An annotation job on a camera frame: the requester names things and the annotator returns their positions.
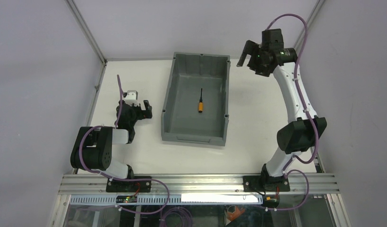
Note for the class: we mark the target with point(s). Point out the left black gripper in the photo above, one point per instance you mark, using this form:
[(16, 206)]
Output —
[(143, 112)]

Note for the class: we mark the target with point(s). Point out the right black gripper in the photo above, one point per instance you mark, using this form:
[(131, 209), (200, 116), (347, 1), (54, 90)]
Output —
[(252, 56)]

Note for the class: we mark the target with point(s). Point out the orange handled screwdriver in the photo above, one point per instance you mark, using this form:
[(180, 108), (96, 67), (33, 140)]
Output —
[(200, 105)]

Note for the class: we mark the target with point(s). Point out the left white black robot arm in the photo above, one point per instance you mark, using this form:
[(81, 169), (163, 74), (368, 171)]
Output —
[(93, 149)]

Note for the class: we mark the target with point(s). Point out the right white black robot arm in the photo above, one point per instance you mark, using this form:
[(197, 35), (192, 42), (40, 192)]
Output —
[(304, 127)]

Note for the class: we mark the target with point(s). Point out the grey plastic bin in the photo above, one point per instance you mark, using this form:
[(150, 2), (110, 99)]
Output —
[(180, 119)]

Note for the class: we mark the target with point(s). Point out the orange object under table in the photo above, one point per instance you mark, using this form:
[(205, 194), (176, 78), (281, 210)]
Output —
[(232, 212)]

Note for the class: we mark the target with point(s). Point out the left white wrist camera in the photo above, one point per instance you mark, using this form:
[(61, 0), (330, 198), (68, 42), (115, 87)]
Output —
[(131, 98)]

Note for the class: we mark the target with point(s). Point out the white slotted cable duct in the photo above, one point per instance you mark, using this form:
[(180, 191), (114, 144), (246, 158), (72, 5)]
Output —
[(183, 199)]

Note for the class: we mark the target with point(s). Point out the aluminium mounting rail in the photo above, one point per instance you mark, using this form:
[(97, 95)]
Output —
[(85, 184)]

